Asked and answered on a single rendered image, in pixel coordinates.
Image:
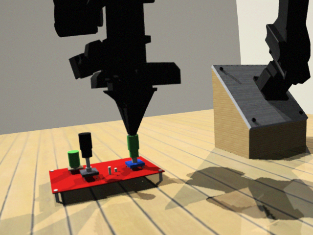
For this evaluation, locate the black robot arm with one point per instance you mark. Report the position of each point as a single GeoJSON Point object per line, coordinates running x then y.
{"type": "Point", "coordinates": [287, 39]}

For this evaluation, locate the red circuit board with knobs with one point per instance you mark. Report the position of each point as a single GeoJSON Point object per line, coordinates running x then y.
{"type": "Point", "coordinates": [77, 176]}

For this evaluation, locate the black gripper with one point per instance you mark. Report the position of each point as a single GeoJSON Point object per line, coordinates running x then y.
{"type": "Point", "coordinates": [132, 87]}

